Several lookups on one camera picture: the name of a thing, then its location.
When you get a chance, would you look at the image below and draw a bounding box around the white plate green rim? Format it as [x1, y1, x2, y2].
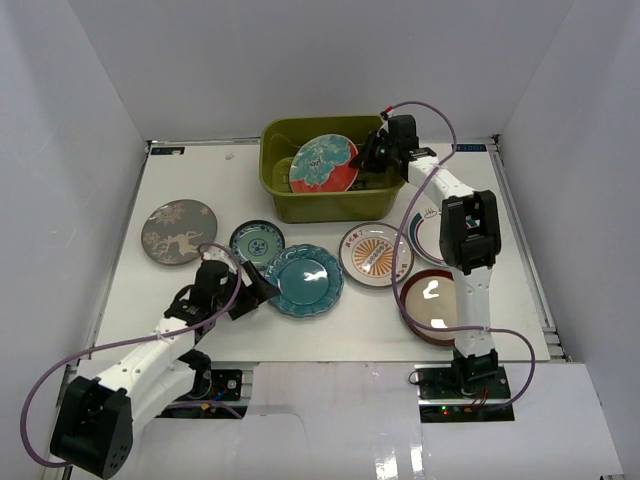
[406, 204, 447, 267]

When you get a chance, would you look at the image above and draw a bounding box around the table corner label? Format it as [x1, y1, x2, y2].
[149, 146, 185, 156]
[455, 143, 487, 153]

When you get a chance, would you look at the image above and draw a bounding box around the olive green plastic bin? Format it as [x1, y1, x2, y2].
[259, 116, 404, 224]

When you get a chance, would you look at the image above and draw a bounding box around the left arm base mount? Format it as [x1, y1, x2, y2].
[159, 369, 248, 420]

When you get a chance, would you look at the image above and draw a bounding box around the left table corner label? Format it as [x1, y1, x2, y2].
[149, 146, 185, 156]

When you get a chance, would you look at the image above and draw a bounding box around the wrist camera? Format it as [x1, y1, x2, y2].
[380, 106, 395, 122]
[201, 249, 227, 262]

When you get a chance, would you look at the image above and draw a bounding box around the teal scalloped plate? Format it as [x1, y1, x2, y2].
[264, 244, 344, 318]

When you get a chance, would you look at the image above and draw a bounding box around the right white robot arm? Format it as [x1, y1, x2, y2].
[350, 110, 501, 399]

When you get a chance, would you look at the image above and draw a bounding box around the grey deer snowflake plate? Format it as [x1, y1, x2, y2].
[141, 199, 218, 266]

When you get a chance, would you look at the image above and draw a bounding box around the red and teal floral plate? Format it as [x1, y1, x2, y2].
[288, 134, 358, 193]

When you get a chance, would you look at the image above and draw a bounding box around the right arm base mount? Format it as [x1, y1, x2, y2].
[408, 366, 515, 424]

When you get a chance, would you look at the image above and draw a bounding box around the white orange sunburst plate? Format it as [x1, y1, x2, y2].
[338, 222, 415, 288]

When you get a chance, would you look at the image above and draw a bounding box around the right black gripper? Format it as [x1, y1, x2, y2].
[350, 131, 398, 174]

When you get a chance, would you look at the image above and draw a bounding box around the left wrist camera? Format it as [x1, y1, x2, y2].
[201, 249, 227, 262]

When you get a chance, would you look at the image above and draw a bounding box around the beige plate dark red rim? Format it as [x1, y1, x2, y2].
[400, 269, 458, 347]

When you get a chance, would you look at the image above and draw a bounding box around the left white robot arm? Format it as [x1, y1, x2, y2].
[50, 260, 280, 479]

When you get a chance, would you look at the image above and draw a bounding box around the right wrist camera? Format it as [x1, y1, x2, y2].
[380, 106, 395, 122]

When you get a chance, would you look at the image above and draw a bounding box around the right table corner label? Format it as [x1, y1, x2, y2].
[455, 143, 487, 153]

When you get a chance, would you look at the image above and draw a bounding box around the small blue patterned plate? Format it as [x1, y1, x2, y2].
[229, 220, 285, 270]

